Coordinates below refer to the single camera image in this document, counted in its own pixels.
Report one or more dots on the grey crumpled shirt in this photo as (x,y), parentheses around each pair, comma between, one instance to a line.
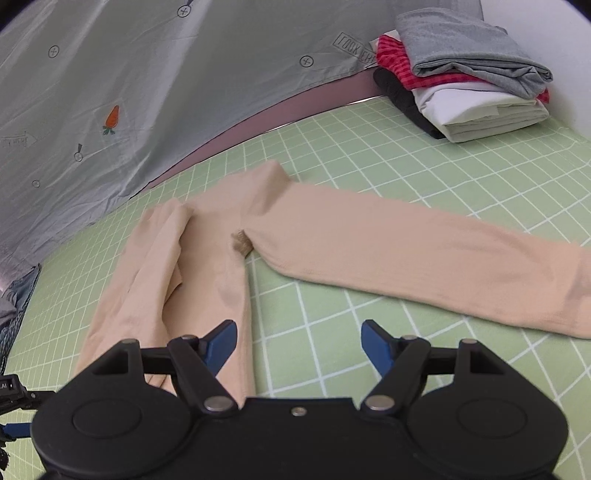
(6,314)

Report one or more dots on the beige long-sleeve sweater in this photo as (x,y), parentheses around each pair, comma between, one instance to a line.
(369,240)

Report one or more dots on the red striped folded garment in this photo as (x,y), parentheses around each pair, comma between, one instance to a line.
(392,60)

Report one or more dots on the black folded garment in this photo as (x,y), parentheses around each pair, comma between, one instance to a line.
(401,100)

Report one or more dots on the grey folded garment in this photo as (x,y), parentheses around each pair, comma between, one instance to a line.
(461,41)

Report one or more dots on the blue denim garment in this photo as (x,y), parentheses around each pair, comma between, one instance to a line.
(24,295)

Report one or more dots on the green grid mat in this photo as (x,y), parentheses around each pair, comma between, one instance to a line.
(461,184)

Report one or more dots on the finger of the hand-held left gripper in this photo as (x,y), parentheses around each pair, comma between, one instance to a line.
(16,430)

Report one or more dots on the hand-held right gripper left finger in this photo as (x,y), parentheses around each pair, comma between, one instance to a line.
(224,342)

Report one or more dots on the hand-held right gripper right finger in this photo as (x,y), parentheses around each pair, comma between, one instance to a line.
(376,342)

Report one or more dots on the white folded garment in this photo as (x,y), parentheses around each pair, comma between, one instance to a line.
(485,114)

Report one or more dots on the grey carrot print bedsheet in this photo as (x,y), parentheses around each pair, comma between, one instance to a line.
(184,92)

